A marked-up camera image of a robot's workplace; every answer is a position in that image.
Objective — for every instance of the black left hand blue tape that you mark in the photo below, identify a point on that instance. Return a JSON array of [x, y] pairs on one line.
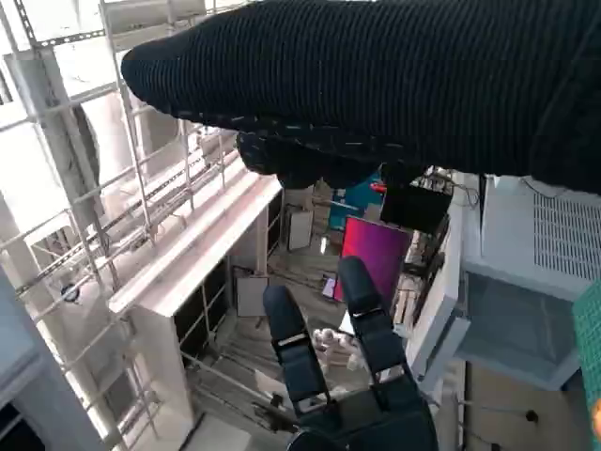
[[375, 418]]

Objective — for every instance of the black knitted gloved right hand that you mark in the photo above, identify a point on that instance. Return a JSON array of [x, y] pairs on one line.
[[375, 84]]

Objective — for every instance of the teal cardboard box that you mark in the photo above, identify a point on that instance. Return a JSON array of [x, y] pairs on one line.
[[347, 202]]

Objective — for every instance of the black box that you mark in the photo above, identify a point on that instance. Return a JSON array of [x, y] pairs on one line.
[[413, 206]]

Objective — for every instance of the monitor with purple screen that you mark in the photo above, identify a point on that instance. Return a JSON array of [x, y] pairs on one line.
[[371, 244]]

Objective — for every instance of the white mesh cabinet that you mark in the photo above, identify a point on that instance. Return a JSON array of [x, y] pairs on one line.
[[507, 235]]

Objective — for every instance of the green cutting mat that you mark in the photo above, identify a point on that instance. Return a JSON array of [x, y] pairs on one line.
[[589, 338]]

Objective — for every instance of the white shelf unit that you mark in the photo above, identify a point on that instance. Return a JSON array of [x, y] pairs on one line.
[[155, 329]]

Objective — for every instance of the white metal frame rack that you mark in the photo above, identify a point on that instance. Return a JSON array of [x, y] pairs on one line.
[[66, 155]]

